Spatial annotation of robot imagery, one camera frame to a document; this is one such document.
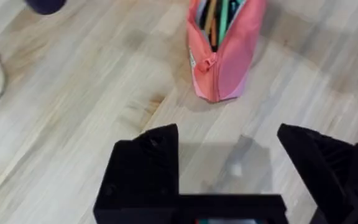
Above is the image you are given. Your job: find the pink zip pencil bag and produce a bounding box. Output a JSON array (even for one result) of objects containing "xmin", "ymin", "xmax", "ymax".
[{"xmin": 185, "ymin": 0, "xmax": 267, "ymax": 103}]

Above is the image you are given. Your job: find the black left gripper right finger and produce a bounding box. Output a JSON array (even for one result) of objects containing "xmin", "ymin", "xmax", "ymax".
[{"xmin": 277, "ymin": 123, "xmax": 358, "ymax": 224}]

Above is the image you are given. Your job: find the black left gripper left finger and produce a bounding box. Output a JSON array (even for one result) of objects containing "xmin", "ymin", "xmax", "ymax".
[{"xmin": 93, "ymin": 123, "xmax": 180, "ymax": 224}]

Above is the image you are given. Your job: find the dark purple round object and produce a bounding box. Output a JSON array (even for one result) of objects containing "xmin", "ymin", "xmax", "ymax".
[{"xmin": 24, "ymin": 0, "xmax": 68, "ymax": 16}]

